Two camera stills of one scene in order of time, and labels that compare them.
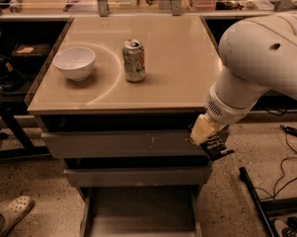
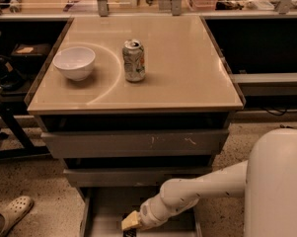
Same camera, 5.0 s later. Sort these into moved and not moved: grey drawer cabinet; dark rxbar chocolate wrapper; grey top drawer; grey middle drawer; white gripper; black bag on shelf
Moved: white gripper; dark rxbar chocolate wrapper
Not moved: grey middle drawer; grey top drawer; grey drawer cabinet; black bag on shelf
